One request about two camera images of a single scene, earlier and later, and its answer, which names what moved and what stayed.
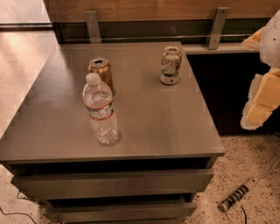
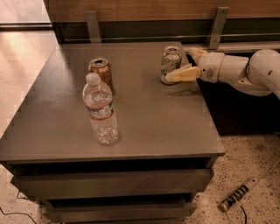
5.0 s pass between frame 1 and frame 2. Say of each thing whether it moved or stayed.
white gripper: moved
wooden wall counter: stayed
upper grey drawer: stayed
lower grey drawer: stayed
